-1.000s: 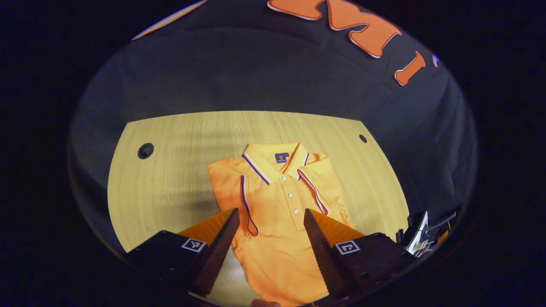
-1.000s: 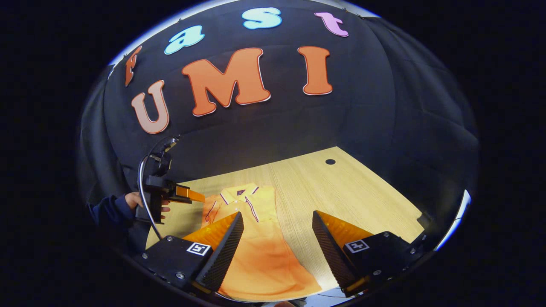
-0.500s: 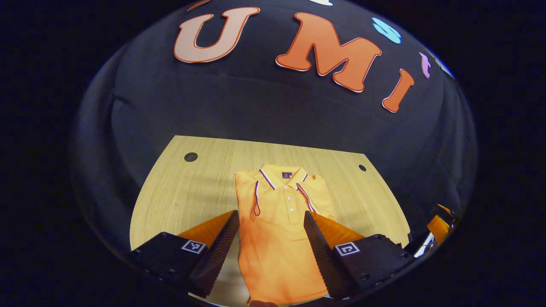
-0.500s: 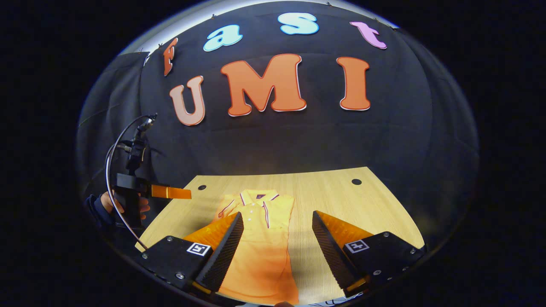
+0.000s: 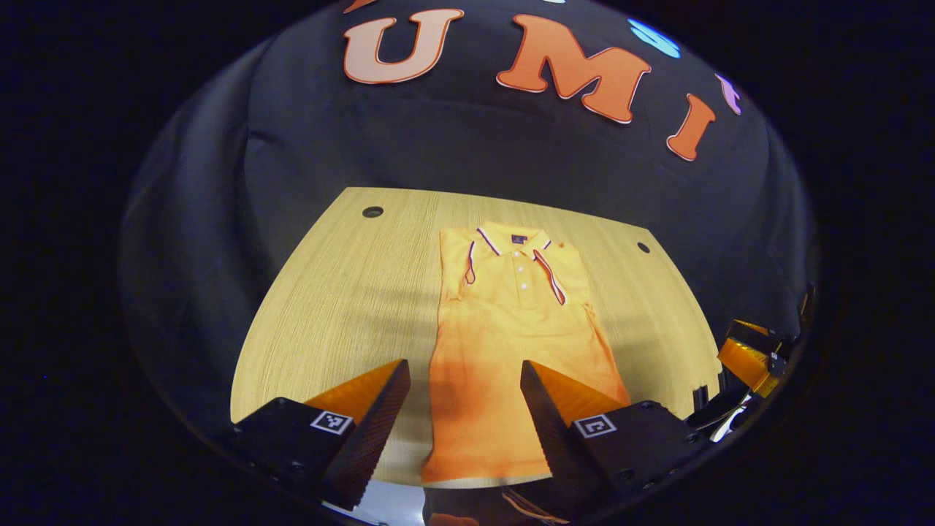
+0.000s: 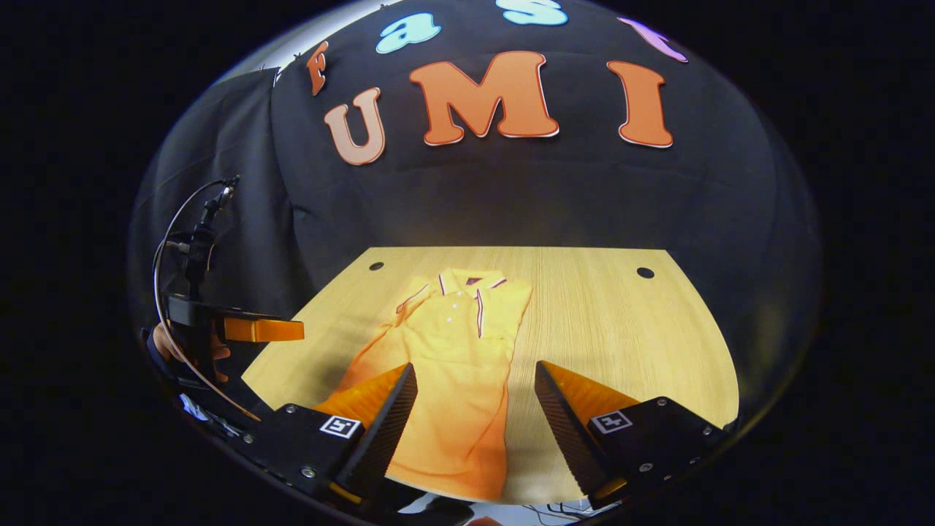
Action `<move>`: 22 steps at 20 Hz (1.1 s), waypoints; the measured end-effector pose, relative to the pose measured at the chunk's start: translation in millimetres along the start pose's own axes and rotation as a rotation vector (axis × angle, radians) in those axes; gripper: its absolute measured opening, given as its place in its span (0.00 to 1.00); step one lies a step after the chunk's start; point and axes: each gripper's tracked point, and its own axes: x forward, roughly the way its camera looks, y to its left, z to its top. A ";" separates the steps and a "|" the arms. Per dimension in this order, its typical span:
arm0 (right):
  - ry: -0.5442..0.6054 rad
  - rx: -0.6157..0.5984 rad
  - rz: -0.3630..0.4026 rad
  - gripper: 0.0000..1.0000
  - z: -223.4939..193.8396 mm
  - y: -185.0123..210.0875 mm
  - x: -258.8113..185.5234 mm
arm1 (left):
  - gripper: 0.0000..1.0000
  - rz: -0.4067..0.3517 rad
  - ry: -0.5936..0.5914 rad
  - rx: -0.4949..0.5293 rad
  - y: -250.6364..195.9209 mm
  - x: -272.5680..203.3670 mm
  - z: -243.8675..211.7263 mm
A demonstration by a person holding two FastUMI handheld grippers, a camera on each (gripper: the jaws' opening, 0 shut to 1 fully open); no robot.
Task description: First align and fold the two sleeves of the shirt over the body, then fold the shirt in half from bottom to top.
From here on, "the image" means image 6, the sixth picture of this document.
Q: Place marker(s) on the yellow T-shirt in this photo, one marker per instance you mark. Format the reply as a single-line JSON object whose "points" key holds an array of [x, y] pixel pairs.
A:
{"points": [[453, 365]]}

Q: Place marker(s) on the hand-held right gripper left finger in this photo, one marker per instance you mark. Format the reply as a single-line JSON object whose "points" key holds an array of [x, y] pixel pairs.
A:
{"points": [[380, 438]]}

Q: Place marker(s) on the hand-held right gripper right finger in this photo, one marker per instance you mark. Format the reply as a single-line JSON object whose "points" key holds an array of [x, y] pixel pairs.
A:
{"points": [[570, 438]]}

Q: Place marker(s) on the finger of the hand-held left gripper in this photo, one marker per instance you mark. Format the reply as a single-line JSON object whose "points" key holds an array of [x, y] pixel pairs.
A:
{"points": [[263, 330]]}

